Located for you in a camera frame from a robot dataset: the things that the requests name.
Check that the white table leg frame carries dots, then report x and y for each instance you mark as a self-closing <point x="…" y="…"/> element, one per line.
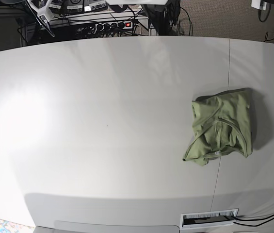
<point x="145" y="18"/>

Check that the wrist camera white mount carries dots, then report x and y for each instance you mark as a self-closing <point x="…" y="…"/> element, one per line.
<point x="259" y="4"/>
<point x="42" y="13"/>

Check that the black power strip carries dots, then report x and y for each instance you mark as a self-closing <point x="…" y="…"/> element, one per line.
<point x="120" y="26"/>

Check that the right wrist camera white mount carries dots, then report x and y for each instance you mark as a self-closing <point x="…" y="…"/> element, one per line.
<point x="42" y="13"/>

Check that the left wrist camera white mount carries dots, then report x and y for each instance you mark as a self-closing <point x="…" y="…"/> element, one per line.
<point x="259" y="4"/>

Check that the table cable grommet slot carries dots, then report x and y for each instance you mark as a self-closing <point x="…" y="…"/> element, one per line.
<point x="207" y="219"/>

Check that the devices on back shelf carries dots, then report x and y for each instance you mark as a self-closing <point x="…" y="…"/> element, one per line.
<point x="68" y="7"/>

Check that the green T-shirt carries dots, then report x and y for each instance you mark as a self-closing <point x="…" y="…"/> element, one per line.
<point x="221" y="126"/>

